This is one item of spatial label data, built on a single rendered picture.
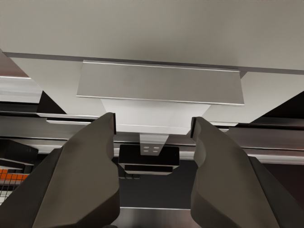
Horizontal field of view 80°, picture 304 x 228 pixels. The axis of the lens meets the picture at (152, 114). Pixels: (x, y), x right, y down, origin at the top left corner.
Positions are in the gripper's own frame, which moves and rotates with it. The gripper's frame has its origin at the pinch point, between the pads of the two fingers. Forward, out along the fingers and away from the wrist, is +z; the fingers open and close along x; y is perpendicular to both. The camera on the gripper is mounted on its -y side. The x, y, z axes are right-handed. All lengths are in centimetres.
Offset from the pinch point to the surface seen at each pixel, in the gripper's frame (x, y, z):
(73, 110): -7.1, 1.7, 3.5
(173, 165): 5.3, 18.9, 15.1
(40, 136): -23.9, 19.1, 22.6
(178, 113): 2.3, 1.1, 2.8
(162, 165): 3.1, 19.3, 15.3
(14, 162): -27.8, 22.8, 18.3
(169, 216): 1.9, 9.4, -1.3
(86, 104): -5.6, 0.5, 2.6
